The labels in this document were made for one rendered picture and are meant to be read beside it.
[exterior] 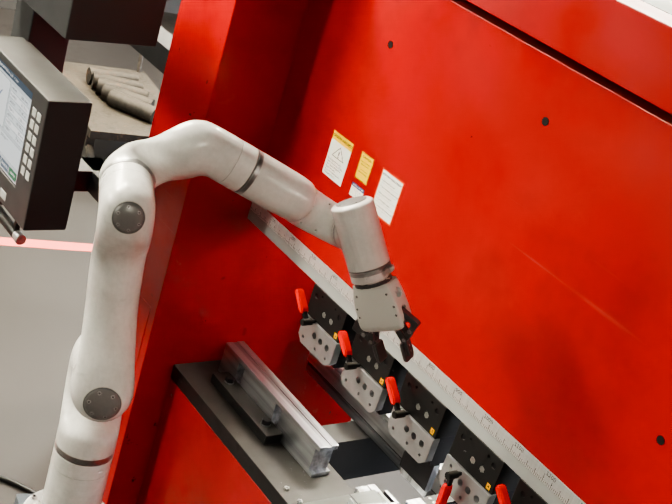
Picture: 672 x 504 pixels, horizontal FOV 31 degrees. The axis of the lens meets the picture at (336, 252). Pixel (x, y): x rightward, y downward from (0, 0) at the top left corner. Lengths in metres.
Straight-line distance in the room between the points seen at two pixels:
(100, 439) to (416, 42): 1.12
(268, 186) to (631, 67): 0.70
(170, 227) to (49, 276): 2.42
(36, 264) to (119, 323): 3.41
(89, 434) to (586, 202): 1.07
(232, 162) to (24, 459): 2.45
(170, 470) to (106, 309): 1.30
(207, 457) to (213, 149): 1.36
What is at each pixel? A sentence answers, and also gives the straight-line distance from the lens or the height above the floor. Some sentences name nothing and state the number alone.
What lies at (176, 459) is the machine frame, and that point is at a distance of 3.47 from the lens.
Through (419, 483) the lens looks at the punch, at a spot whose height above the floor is 1.11.
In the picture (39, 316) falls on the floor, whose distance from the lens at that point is 5.27.
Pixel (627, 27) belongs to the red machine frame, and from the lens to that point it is 2.32.
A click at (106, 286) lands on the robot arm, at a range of 2.25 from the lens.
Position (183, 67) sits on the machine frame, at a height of 1.70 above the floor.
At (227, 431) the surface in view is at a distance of 3.22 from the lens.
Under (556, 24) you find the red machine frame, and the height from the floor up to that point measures 2.21.
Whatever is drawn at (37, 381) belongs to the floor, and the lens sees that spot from 4.84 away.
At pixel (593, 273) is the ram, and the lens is 2.37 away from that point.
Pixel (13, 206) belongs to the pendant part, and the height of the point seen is 1.27.
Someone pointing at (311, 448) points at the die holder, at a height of 0.95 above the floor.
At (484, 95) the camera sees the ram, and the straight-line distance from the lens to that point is 2.58.
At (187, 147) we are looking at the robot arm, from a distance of 2.14.
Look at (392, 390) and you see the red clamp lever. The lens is 2.77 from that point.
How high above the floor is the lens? 2.64
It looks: 24 degrees down
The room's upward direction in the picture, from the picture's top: 18 degrees clockwise
